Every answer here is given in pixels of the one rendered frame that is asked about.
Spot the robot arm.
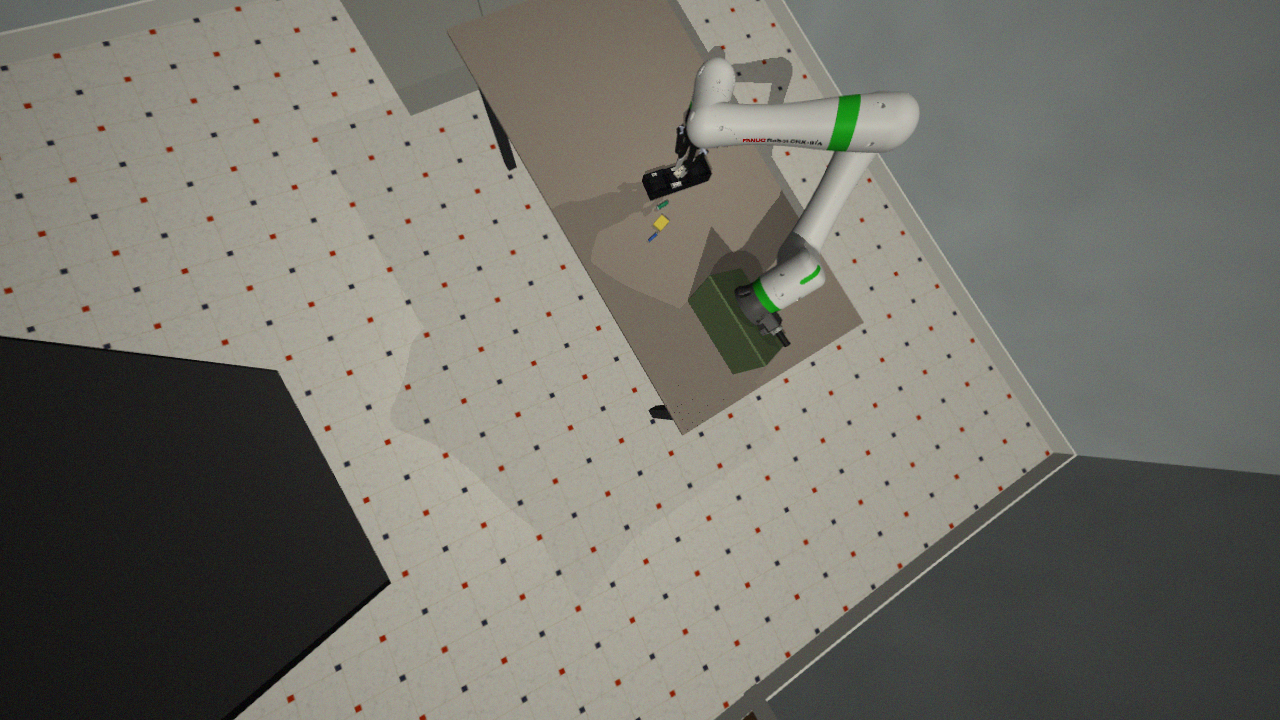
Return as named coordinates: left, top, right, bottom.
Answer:
left=685, top=56, right=920, bottom=347

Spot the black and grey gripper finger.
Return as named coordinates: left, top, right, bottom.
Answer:
left=680, top=143, right=709, bottom=178
left=675, top=124, right=689, bottom=170

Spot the black three-compartment bin rack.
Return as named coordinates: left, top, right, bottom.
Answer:
left=643, top=158, right=710, bottom=201

